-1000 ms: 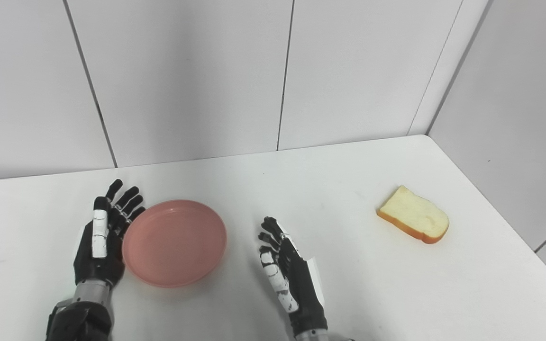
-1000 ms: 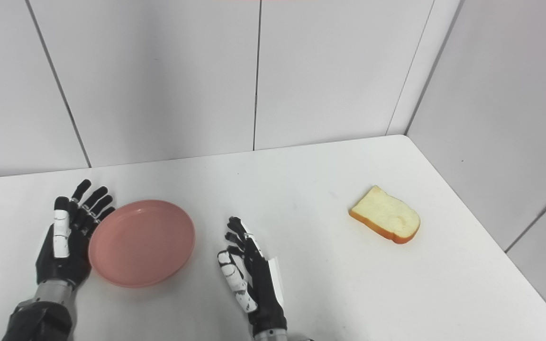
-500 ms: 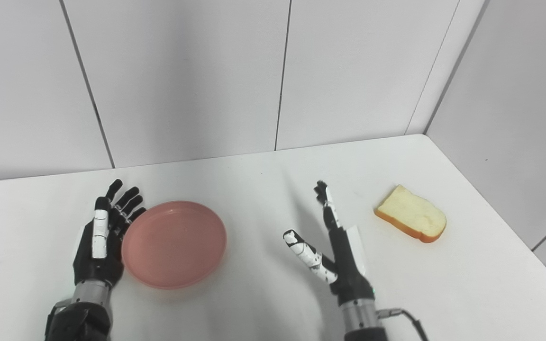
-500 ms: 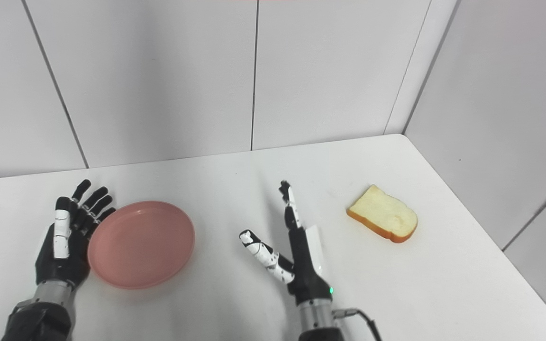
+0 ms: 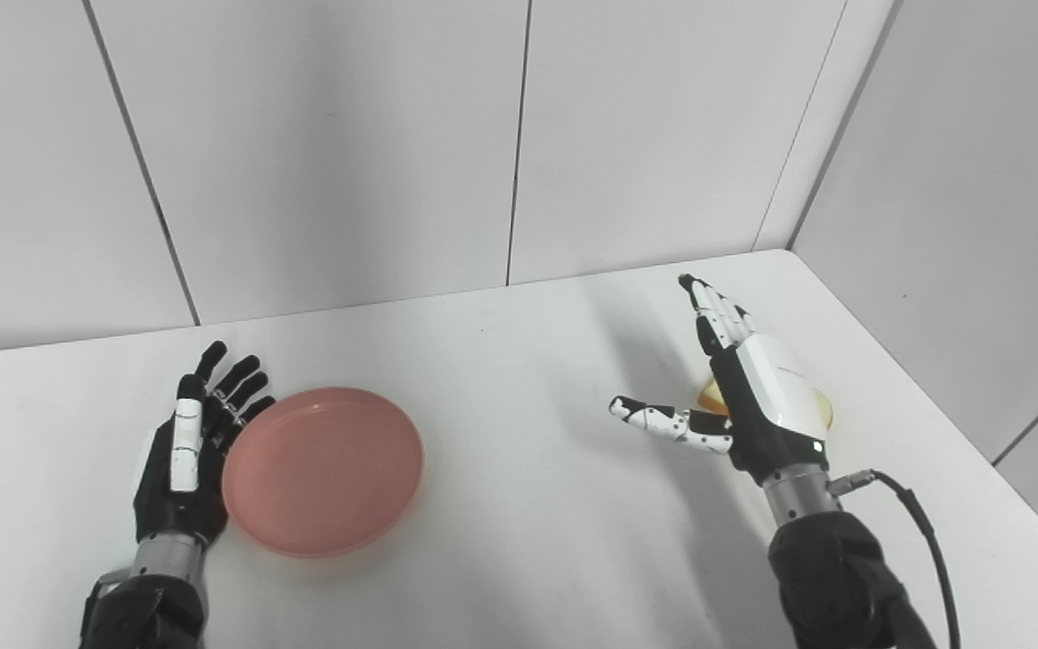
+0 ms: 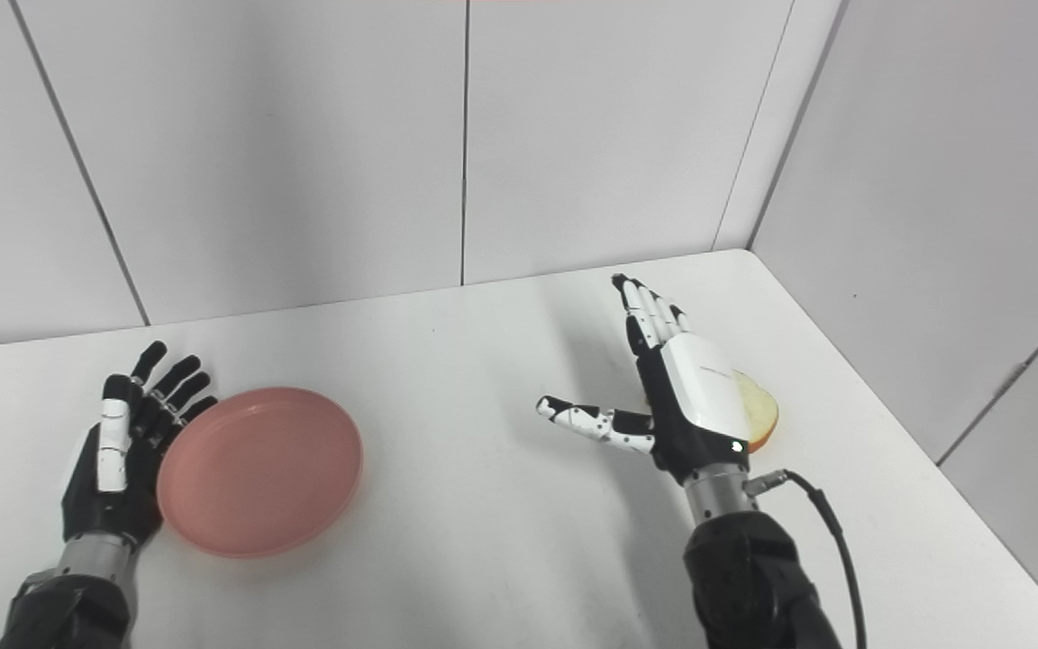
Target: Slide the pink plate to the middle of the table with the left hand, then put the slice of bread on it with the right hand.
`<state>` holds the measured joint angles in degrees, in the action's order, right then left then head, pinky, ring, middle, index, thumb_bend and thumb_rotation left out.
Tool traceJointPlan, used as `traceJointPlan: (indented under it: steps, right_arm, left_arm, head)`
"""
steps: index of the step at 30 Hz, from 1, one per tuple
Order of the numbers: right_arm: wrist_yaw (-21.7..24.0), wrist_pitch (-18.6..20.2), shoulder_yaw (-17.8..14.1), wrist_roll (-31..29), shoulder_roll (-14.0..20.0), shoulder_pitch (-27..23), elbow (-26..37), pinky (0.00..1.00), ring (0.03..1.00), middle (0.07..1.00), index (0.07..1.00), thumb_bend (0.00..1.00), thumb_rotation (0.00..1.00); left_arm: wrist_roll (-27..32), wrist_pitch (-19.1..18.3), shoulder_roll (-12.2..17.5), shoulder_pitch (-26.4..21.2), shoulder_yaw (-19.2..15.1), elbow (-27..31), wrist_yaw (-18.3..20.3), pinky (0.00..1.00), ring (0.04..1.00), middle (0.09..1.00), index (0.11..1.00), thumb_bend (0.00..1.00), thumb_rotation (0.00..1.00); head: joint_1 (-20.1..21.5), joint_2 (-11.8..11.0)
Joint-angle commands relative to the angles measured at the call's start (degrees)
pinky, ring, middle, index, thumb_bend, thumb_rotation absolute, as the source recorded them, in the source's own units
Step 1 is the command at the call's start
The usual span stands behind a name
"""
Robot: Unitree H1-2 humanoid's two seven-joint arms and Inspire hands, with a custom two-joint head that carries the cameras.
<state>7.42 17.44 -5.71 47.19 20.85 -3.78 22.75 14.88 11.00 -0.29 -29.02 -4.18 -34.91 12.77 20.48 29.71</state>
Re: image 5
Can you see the slice of bread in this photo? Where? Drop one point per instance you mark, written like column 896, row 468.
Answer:
column 714, row 395

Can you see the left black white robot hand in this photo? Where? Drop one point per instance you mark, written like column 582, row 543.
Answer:
column 186, row 451

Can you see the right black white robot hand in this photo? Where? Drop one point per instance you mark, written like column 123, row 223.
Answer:
column 753, row 397

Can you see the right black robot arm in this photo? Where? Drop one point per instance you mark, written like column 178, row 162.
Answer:
column 834, row 568

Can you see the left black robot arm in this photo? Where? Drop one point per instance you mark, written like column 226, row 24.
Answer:
column 145, row 595

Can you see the pink round plate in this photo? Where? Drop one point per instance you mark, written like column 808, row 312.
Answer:
column 323, row 470

